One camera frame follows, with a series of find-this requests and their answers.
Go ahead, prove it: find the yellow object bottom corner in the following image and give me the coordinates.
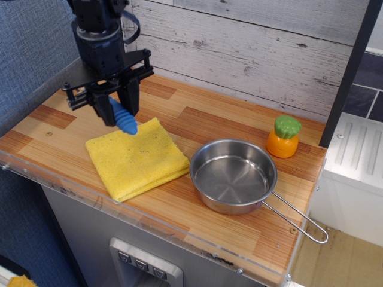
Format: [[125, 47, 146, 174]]
[[7, 276, 37, 287]]

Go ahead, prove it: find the black cable loop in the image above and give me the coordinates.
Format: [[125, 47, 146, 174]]
[[121, 9, 141, 45]]

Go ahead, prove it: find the black vertical post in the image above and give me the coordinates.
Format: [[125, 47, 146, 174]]
[[319, 0, 382, 148]]

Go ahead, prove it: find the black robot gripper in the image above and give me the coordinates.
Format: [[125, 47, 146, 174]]
[[62, 25, 153, 127]]

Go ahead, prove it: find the grey dispenser button panel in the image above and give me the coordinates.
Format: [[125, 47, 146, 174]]
[[110, 237, 184, 286]]

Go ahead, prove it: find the blue handled grey fork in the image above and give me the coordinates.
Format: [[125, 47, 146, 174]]
[[109, 97, 138, 135]]

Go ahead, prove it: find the white ridged appliance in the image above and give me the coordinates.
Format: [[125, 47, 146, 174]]
[[310, 113, 382, 245]]

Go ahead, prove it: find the clear acrylic edge guard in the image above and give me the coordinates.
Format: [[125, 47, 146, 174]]
[[0, 149, 327, 287]]

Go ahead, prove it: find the stainless steel pan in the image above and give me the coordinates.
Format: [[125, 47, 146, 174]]
[[189, 139, 329, 245]]

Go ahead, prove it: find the orange toy carrot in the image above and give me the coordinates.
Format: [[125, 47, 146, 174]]
[[266, 115, 302, 158]]

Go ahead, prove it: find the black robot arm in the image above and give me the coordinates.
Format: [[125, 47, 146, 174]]
[[62, 1, 153, 135]]

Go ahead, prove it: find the yellow folded cloth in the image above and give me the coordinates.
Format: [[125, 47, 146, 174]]
[[85, 118, 190, 202]]

